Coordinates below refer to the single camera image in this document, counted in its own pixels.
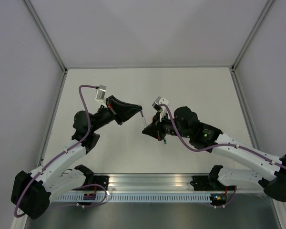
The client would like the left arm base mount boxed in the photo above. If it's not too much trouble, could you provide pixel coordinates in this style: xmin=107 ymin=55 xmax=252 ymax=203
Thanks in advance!
xmin=74 ymin=165 xmax=110 ymax=192

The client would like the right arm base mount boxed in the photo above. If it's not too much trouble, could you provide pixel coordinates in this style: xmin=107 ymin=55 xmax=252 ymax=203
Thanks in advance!
xmin=190 ymin=175 xmax=235 ymax=191

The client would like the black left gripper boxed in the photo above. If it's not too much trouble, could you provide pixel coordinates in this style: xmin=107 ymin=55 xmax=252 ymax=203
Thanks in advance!
xmin=91 ymin=96 xmax=143 ymax=132

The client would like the left aluminium frame post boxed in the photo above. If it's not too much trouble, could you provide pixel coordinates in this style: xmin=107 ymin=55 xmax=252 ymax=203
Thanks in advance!
xmin=22 ymin=0 xmax=68 ymax=73

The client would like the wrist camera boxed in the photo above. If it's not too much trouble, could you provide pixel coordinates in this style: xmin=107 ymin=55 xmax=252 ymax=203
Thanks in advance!
xmin=152 ymin=96 xmax=169 ymax=122
xmin=95 ymin=85 xmax=107 ymax=106

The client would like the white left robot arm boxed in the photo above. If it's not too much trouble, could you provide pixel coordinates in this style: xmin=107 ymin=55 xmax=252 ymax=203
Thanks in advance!
xmin=11 ymin=95 xmax=143 ymax=219

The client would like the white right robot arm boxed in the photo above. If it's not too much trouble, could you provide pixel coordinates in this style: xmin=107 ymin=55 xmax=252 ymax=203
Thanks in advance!
xmin=142 ymin=104 xmax=286 ymax=202

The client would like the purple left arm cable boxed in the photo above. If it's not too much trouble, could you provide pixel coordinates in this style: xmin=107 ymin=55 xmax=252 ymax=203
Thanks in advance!
xmin=14 ymin=85 xmax=108 ymax=218

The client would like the white slotted cable duct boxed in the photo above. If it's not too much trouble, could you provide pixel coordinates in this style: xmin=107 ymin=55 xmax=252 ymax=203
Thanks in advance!
xmin=55 ymin=192 xmax=211 ymax=203

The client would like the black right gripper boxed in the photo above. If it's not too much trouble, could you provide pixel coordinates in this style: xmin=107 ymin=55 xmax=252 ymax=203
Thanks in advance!
xmin=143 ymin=109 xmax=191 ymax=140

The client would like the aluminium frame post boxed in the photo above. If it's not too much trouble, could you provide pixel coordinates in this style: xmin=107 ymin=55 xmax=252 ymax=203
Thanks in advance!
xmin=22 ymin=0 xmax=68 ymax=73
xmin=230 ymin=0 xmax=276 ymax=72

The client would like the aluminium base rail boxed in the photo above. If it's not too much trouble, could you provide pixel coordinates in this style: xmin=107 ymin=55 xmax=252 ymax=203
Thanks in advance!
xmin=95 ymin=173 xmax=208 ymax=193

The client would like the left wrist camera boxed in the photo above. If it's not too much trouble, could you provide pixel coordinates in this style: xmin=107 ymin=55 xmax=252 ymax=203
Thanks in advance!
xmin=95 ymin=85 xmax=107 ymax=106

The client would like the right aluminium frame post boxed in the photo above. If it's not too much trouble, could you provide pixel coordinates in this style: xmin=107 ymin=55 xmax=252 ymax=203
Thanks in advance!
xmin=230 ymin=0 xmax=276 ymax=72

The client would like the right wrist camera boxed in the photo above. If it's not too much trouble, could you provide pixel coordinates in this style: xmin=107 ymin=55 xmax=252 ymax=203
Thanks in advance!
xmin=152 ymin=96 xmax=169 ymax=122

